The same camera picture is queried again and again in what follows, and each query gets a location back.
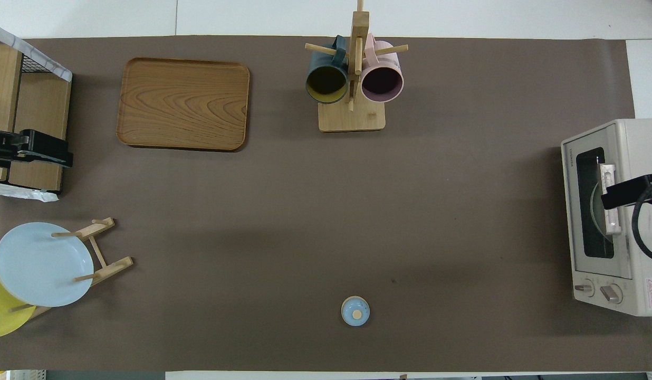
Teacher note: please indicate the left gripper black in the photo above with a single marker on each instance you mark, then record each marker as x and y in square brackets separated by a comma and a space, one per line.
[41, 145]

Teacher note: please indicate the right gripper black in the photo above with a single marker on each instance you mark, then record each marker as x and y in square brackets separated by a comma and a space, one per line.
[648, 190]

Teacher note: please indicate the white toaster oven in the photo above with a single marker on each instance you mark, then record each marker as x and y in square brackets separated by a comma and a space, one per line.
[629, 290]

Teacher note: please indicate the light blue plate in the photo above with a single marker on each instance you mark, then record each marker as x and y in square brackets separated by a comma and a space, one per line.
[41, 264]

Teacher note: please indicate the wooden plate rack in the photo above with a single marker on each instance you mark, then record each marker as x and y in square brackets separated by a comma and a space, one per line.
[112, 268]

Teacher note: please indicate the wooden serving tray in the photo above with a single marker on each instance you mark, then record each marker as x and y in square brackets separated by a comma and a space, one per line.
[183, 105]

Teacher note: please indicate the pink mug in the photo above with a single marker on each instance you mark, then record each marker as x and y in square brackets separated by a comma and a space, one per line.
[381, 82]

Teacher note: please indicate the wooden mug tree stand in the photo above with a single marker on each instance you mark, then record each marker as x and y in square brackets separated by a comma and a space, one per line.
[352, 119]

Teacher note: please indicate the brown table mat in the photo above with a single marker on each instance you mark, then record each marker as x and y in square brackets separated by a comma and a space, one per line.
[305, 211]

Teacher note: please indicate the small blue lid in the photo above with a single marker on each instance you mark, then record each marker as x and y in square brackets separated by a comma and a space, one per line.
[355, 311]

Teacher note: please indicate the dark teal mug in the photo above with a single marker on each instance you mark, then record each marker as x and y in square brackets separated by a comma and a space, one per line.
[326, 84]

